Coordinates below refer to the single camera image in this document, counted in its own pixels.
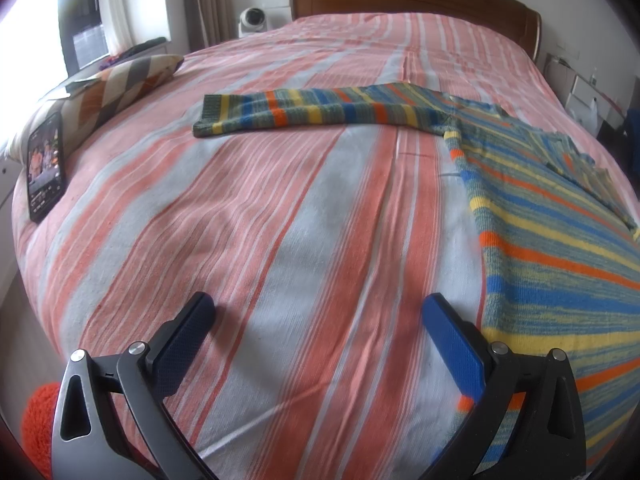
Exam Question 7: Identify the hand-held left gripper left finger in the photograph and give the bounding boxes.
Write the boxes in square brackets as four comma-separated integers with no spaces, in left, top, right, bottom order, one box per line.
[51,291,217,480]

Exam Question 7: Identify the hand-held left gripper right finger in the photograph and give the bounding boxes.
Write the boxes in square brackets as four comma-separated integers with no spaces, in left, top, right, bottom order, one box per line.
[421,294,587,480]

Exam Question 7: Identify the striped knit sweater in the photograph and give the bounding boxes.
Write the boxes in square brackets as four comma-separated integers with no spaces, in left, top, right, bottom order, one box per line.
[192,82,640,476]

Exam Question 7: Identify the orange fuzzy garment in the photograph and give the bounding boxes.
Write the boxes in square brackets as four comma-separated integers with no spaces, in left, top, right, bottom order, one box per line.
[21,382,63,478]

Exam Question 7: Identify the bed with pink striped sheet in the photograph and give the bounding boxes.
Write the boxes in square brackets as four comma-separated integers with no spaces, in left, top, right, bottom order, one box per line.
[10,12,640,480]

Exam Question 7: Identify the black smartphone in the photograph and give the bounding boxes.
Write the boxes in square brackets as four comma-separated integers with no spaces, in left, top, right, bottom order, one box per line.
[26,111,67,224]

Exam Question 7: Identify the striped pillow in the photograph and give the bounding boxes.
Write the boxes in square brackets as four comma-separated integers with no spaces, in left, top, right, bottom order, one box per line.
[7,54,185,161]

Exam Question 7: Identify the clear plastic bag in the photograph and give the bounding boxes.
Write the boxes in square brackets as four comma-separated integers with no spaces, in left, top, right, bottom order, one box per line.
[582,96,602,133]

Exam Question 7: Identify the small green packet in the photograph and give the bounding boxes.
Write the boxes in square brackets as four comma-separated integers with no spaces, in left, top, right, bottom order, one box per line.
[64,76,98,96]

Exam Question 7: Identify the white bedside cabinet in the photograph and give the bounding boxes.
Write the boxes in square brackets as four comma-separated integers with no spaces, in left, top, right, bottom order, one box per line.
[545,52,626,126]

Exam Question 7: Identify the dark clutter on window sill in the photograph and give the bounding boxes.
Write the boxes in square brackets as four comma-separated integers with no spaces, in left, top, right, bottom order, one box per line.
[100,36,168,68]

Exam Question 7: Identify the beige curtain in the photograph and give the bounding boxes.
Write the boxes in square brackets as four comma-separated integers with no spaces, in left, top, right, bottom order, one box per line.
[182,0,237,53]

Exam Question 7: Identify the white sheer curtain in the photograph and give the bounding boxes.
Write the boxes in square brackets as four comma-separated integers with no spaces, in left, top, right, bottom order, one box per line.
[97,0,171,56]

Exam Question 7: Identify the window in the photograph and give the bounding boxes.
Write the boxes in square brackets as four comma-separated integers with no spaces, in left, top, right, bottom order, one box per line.
[0,0,110,111]

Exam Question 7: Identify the white security camera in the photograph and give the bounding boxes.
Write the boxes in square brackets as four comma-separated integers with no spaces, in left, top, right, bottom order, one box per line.
[237,6,271,38]

